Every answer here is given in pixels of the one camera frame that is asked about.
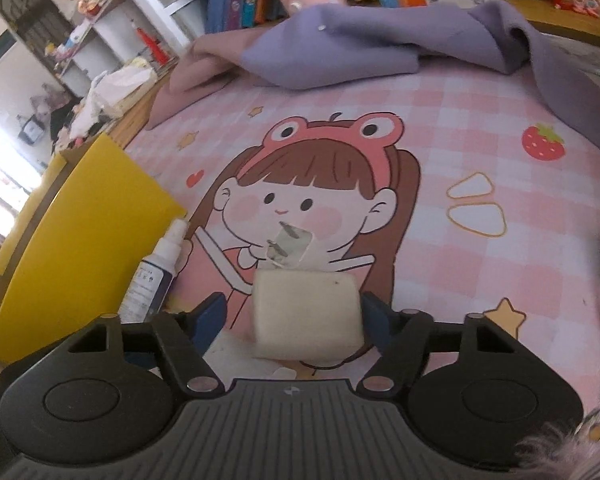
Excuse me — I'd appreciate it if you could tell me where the yellow cardboard box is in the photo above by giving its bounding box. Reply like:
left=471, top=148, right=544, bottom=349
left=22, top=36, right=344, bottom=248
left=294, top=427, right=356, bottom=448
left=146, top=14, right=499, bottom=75
left=0, top=136, right=185, bottom=364

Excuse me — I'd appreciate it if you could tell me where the white bookshelf frame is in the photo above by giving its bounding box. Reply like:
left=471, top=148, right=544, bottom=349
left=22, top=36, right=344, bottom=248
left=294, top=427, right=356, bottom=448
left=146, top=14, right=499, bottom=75
left=56, top=0, right=207, bottom=94

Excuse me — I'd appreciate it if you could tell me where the white sponge block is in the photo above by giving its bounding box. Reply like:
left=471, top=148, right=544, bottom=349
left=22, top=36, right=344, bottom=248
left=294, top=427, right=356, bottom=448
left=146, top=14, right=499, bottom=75
left=252, top=270, right=365, bottom=366

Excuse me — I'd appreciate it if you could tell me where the white spray bottle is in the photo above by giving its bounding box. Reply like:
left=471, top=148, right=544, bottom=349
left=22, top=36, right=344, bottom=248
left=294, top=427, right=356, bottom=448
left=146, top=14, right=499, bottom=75
left=118, top=219, right=188, bottom=324

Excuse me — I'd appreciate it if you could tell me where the purple pink cloth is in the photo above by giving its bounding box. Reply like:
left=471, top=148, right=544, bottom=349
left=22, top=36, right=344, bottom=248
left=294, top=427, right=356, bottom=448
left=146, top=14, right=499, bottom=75
left=146, top=1, right=600, bottom=149

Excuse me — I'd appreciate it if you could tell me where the small white plug charger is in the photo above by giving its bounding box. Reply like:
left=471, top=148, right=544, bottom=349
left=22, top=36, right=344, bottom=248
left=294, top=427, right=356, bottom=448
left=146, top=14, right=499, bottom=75
left=265, top=221, right=313, bottom=269

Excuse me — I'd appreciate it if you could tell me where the white tissue pack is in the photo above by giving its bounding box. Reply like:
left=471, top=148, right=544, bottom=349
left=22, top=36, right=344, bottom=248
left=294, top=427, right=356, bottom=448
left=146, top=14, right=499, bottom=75
left=84, top=58, right=158, bottom=119

